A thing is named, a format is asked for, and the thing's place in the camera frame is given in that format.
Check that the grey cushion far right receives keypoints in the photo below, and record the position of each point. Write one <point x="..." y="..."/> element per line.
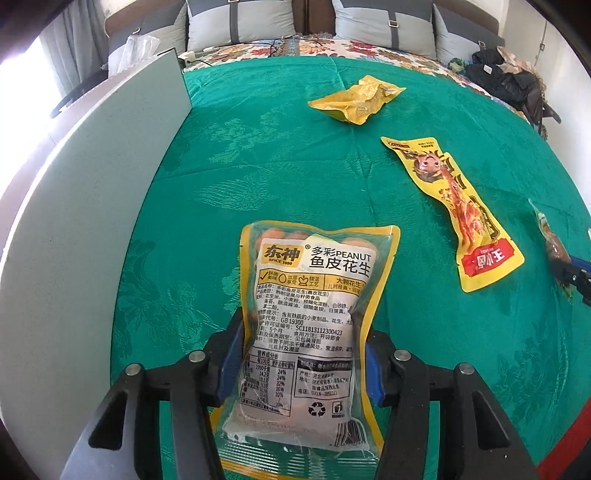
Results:
<point x="463" y="29"/>

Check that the green chicken leg snack pack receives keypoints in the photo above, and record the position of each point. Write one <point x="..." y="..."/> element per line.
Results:
<point x="556" y="252"/>

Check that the brown headboard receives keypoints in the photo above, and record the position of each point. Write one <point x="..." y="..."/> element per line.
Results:
<point x="310" y="17"/>

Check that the grey curtain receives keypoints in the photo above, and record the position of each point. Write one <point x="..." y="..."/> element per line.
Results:
<point x="76" y="43"/>

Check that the grey cushion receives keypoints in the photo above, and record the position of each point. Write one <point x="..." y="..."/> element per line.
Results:
<point x="404" y="25"/>
<point x="220" y="23"/>
<point x="169" y="26"/>
<point x="463" y="29"/>

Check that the grey cushion far left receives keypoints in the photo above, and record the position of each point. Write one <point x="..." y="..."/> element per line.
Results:
<point x="169" y="26"/>

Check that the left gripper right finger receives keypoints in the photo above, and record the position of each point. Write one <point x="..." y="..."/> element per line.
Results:
<point x="475" y="437"/>

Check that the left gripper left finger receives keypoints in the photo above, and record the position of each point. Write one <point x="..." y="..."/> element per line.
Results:
<point x="122" y="440"/>

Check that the black clothes pile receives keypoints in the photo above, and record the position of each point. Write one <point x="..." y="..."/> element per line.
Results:
<point x="515" y="82"/>

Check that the yellow long spicy snack pack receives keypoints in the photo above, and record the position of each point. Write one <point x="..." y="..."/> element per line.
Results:
<point x="485" y="253"/>

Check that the clear plastic bag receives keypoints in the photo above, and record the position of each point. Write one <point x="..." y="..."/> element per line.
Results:
<point x="134" y="50"/>

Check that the yellow peanut snack bag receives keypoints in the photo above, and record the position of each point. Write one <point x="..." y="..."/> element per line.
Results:
<point x="299" y="408"/>

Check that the white cardboard box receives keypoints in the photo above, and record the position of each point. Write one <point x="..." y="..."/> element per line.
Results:
<point x="66" y="222"/>

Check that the floral bed sheet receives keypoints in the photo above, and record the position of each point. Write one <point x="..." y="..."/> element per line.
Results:
<point x="318" y="45"/>

